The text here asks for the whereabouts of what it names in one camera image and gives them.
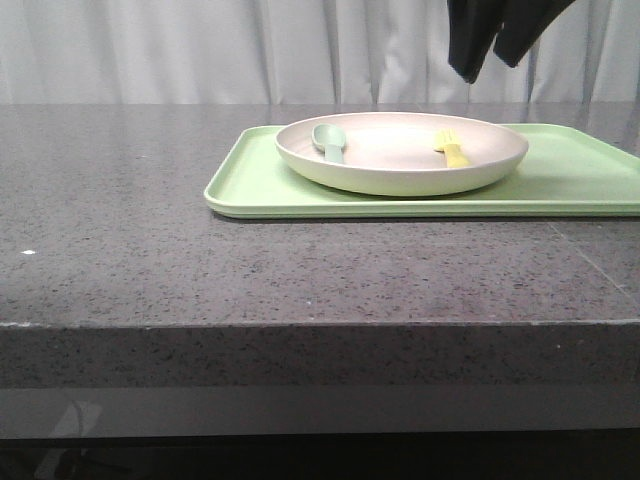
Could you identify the yellow plastic fork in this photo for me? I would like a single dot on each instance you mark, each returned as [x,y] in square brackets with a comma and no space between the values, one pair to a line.
[447,142]

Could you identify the white round plate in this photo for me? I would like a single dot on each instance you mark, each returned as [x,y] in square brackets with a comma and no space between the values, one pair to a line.
[394,153]

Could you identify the light green serving tray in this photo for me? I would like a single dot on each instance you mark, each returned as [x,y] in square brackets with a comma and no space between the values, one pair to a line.
[565,173]

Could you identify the white curtain backdrop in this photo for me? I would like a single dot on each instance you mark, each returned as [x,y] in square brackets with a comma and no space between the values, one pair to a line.
[298,52]

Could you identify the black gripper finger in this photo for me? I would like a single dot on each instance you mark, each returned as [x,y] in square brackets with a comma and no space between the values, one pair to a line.
[523,22]
[473,25]

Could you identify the pale green plastic spoon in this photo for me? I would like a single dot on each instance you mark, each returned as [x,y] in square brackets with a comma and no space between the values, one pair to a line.
[330,140]

